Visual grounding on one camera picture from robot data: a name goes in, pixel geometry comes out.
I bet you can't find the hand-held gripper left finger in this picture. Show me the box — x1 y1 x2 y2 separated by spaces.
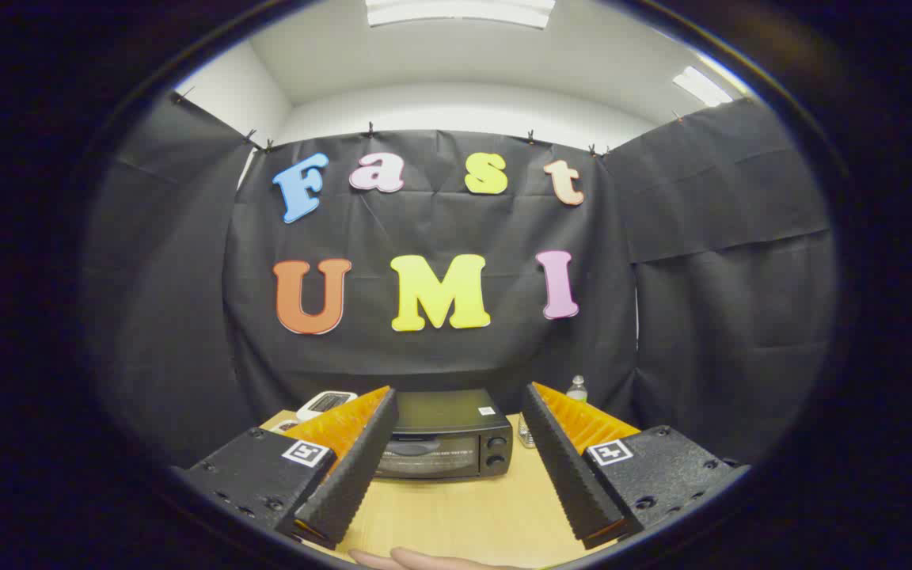
177 386 400 549

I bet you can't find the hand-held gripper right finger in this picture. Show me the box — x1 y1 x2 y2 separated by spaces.
519 382 750 550

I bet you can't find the black toaster oven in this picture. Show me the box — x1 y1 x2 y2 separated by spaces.
373 388 515 481

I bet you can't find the white pop-up toaster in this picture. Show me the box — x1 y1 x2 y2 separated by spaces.
296 390 358 422

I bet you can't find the ceiling light panel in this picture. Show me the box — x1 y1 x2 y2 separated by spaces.
365 0 556 29
671 66 734 108

